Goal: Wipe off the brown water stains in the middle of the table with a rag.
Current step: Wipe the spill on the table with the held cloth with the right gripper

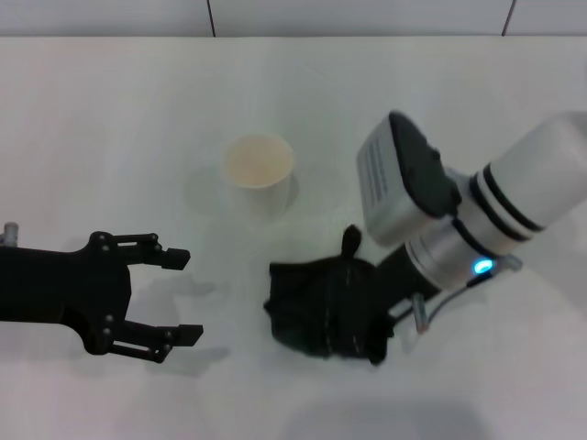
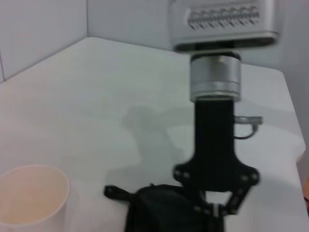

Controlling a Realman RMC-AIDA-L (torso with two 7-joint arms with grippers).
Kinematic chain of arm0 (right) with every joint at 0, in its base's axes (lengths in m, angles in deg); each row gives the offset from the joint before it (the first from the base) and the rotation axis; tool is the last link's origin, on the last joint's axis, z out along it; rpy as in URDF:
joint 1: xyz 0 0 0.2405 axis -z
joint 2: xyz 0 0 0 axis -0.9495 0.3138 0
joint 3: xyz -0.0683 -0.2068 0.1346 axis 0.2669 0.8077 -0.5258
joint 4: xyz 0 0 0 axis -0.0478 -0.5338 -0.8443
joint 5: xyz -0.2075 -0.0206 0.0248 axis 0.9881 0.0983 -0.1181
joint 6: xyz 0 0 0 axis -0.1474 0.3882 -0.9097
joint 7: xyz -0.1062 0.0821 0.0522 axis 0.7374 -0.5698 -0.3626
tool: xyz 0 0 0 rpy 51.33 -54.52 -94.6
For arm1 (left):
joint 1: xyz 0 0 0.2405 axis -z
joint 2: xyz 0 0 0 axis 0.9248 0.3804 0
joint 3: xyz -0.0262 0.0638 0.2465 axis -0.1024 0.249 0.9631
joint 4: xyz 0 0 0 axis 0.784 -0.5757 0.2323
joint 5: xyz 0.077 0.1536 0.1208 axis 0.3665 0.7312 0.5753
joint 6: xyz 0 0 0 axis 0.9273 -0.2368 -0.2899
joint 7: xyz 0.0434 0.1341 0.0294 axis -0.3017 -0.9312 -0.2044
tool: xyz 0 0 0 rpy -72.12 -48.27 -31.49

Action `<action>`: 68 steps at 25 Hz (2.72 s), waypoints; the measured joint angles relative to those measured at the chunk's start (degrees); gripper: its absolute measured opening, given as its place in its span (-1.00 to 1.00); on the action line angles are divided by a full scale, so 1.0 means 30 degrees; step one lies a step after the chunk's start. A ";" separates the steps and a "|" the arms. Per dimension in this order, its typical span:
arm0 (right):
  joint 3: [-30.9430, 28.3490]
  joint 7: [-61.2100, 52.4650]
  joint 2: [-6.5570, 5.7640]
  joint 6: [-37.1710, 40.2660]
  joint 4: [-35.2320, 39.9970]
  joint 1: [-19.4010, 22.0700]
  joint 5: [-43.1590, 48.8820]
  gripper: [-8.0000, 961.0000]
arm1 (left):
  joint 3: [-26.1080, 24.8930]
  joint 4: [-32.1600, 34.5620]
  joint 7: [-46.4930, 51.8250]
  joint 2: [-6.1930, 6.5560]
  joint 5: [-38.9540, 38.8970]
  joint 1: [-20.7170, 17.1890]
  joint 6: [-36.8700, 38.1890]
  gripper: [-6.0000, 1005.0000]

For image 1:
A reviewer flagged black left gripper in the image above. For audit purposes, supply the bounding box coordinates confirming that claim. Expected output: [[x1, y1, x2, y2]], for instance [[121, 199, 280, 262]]
[[0, 232, 205, 365]]

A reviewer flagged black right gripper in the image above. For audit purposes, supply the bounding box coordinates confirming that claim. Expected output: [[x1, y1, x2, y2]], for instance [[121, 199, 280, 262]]
[[373, 249, 441, 315]]

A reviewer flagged dark blue rag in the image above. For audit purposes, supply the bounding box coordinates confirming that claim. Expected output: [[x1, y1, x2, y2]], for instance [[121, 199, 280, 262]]
[[262, 224, 398, 367]]

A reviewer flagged white paper cup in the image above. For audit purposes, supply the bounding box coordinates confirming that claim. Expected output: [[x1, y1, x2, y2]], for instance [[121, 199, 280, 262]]
[[223, 134, 295, 222]]

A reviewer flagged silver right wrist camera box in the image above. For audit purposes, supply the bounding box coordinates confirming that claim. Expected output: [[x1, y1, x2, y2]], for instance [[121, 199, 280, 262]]
[[355, 110, 462, 248]]

